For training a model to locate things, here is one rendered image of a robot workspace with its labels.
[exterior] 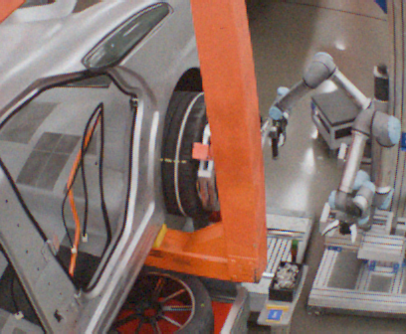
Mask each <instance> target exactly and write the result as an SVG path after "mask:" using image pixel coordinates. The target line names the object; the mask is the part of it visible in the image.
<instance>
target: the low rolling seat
mask: <svg viewBox="0 0 406 334"><path fill-rule="evenodd" d="M315 110H317V112H315ZM358 114H359V108H358V107H357V105H356V104H354V103H353V102H352V101H351V100H349V98H348V97H347V96H346V95H345V94H344V93H343V92H342V91H341V90H340V89H338V90H332V91H329V92H323V93H317V94H314V95H312V96H311V97H310V117H311V120H312V122H313V123H314V125H315V126H316V129H317V130H319V132H320V134H321V136H322V137H323V138H324V140H325V141H326V142H327V144H328V146H329V147H330V150H329V152H328V156H329V157H331V158H332V157H333V156H334V154H335V152H336V148H337V147H340V146H341V143H343V144H346V145H348V144H349V143H350V140H351V138H352V132H351V128H352V125H353V122H354V121H355V118H357V115H358Z"/></svg>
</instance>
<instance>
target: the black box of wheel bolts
mask: <svg viewBox="0 0 406 334"><path fill-rule="evenodd" d="M304 264H305V263H300V262H291V261H287V260H286V261H282V260H280V261H279V264H278V266H277V269H276V272H275V274H274V275H273V277H272V279H271V282H270V284H269V287H268V290H269V295H268V297H269V300H275V301H282V302H288V303H292V302H294V298H295V296H296V293H297V290H298V287H299V286H300V284H301V282H302V278H303V270H304Z"/></svg>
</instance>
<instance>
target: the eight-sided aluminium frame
mask: <svg viewBox="0 0 406 334"><path fill-rule="evenodd" d="M210 139H211V138H210V131H209V124H208V125H206V128H205V132H204V140H203V144H206V145H209V141H210ZM206 162H207V161H206V160H201V161H200V168H199V175H198V176H199V177H198V180H199V182H200V188H201V194H202V200H203V207H204V209H207V210H213V211H221V209H220V202H219V198H218V200H217V198H216V191H215V184H214V159H213V160H212V161H209V164H208V168H206ZM206 182H208V189H209V196H210V200H209V196H208V190H207V183H206Z"/></svg>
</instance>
